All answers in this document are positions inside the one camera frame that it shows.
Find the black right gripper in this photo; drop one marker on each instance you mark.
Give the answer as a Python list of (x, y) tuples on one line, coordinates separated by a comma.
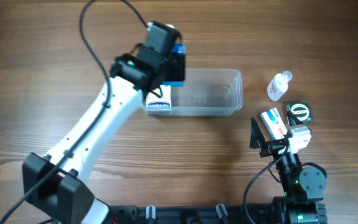
[(274, 147)]

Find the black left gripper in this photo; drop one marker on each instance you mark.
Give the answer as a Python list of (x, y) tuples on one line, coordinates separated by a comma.
[(176, 69)]

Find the white Panadol caplets box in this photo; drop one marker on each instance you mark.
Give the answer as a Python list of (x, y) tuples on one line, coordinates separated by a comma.
[(274, 123)]

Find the white Hansaplast plaster box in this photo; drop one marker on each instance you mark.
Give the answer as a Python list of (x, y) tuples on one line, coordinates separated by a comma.
[(153, 102)]

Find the blue VapoDrops box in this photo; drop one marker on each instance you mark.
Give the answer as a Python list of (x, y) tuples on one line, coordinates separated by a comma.
[(176, 66)]

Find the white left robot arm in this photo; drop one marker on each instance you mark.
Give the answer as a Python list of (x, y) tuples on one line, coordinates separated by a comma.
[(56, 182)]

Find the clear plastic container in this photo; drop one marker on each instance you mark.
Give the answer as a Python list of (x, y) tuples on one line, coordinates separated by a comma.
[(205, 92)]

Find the green balm box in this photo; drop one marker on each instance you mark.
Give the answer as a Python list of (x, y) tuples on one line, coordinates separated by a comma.
[(301, 110)]

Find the white dropper bottle clear cap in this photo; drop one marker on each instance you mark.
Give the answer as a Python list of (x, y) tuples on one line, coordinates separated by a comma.
[(279, 85)]

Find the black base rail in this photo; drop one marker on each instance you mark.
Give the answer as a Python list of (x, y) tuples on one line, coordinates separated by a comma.
[(185, 214)]

